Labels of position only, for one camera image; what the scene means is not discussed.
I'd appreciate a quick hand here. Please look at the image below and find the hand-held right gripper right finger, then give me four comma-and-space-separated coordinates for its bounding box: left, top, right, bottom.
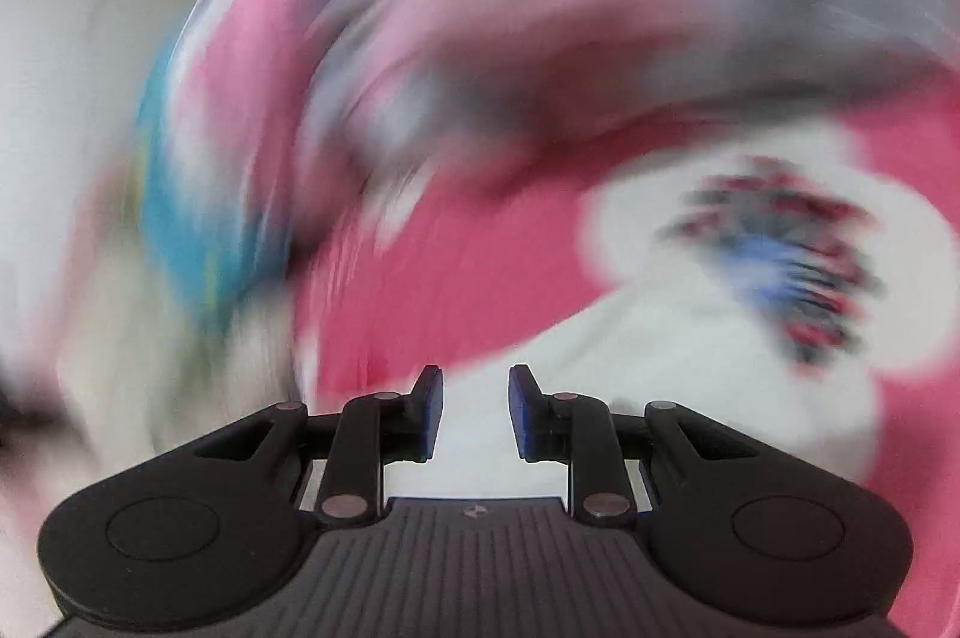
508, 364, 760, 523

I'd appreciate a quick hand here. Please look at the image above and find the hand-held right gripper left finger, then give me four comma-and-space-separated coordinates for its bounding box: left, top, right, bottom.
193, 364, 446, 528

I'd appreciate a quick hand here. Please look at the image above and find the white sweatshirt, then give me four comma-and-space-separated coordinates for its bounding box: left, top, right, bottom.
442, 297, 883, 505

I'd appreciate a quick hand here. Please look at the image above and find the pink floral blanket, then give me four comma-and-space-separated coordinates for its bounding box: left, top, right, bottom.
142, 0, 960, 638

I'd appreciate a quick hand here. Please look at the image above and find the teal cloth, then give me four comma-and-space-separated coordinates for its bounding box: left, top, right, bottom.
137, 57, 295, 328

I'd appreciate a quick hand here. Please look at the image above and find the pink grey floral cloth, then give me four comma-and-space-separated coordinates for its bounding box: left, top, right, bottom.
300, 0, 960, 200

